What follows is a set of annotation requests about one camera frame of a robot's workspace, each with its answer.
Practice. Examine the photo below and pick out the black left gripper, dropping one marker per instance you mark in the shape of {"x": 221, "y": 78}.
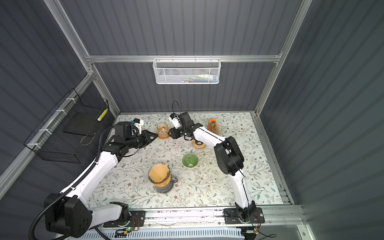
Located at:
{"x": 145, "y": 134}

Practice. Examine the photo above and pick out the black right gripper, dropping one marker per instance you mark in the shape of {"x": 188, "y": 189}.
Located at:
{"x": 175, "y": 135}

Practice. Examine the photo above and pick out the orange glass pitcher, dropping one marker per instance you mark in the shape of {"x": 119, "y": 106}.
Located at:
{"x": 162, "y": 130}

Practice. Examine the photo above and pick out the orange coffee filter box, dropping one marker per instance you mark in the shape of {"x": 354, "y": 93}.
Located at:
{"x": 213, "y": 126}

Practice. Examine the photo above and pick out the single brown paper filter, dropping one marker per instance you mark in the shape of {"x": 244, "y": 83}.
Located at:
{"x": 159, "y": 174}

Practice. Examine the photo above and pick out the clear grey glass dripper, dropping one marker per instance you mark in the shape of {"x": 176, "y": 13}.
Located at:
{"x": 159, "y": 175}

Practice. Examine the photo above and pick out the clear grey glass pitcher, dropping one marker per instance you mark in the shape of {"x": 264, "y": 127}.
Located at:
{"x": 167, "y": 187}

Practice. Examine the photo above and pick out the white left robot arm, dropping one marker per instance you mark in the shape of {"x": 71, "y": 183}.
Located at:
{"x": 66, "y": 213}

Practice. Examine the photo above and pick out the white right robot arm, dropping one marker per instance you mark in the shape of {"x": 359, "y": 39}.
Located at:
{"x": 229, "y": 157}

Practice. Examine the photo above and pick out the green glass dripper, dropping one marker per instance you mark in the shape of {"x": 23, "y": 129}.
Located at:
{"x": 190, "y": 160}

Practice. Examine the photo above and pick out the yellow marker in basket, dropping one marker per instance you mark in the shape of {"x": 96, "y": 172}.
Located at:
{"x": 102, "y": 115}

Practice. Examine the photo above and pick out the black pad in basket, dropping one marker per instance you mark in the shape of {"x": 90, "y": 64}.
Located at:
{"x": 83, "y": 125}

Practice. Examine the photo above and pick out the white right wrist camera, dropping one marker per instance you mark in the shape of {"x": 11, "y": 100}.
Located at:
{"x": 174, "y": 118}

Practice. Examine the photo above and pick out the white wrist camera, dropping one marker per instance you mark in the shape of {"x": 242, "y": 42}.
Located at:
{"x": 174, "y": 118}
{"x": 138, "y": 123}

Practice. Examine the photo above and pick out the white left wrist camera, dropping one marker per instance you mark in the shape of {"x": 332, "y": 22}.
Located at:
{"x": 138, "y": 123}

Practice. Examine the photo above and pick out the white wire mesh basket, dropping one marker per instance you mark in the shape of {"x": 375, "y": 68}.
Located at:
{"x": 187, "y": 70}

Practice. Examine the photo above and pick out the black wire basket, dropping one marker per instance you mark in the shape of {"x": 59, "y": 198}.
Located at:
{"x": 68, "y": 134}

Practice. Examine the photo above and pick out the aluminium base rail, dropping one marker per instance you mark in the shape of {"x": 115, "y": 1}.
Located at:
{"x": 210, "y": 223}

